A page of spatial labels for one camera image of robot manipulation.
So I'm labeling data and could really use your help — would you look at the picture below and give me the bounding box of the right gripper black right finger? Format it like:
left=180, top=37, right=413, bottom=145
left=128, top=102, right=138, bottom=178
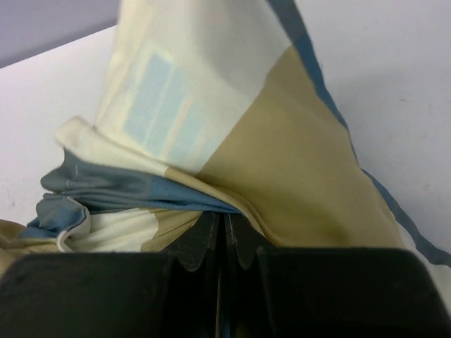
left=222, top=214, right=278, bottom=337

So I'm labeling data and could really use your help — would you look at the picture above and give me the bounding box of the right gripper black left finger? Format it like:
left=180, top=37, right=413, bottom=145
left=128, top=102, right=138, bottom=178
left=161, top=212, right=221, bottom=337

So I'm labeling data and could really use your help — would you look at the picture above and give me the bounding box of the checked blue beige pillowcase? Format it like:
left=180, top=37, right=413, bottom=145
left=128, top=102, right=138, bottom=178
left=0, top=0, right=451, bottom=338

